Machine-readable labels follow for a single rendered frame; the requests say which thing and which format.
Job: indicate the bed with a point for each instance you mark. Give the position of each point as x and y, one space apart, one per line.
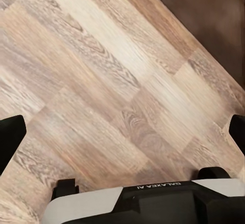
219 25

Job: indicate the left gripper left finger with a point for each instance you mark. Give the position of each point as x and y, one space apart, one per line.
12 132

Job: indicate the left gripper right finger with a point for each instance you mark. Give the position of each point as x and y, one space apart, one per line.
237 131

